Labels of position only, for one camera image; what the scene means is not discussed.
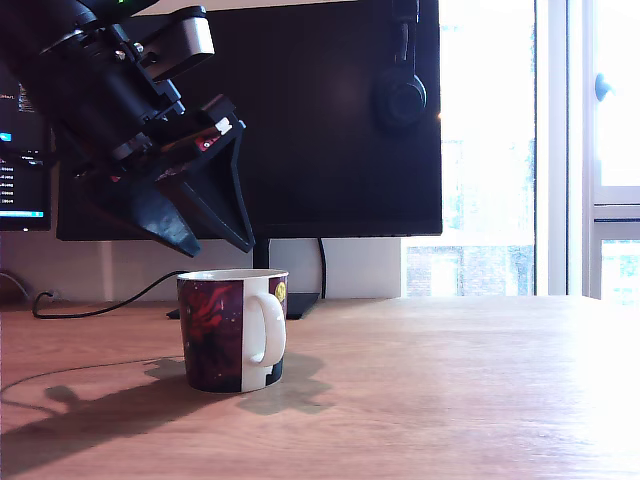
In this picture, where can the large black computer monitor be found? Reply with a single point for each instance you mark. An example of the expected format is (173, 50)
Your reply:
(325, 150)

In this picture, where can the lit computer screen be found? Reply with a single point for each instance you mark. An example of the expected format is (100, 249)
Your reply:
(20, 190)

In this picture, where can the dark red printed mug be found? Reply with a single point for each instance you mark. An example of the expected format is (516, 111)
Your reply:
(212, 330)

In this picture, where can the brown round object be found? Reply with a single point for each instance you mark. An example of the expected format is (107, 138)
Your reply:
(7, 292)

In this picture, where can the black headphones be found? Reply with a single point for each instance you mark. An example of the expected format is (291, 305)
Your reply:
(400, 100)

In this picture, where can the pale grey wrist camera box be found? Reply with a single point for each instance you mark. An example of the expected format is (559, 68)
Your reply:
(195, 40)

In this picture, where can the white window frame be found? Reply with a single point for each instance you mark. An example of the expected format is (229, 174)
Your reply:
(557, 150)

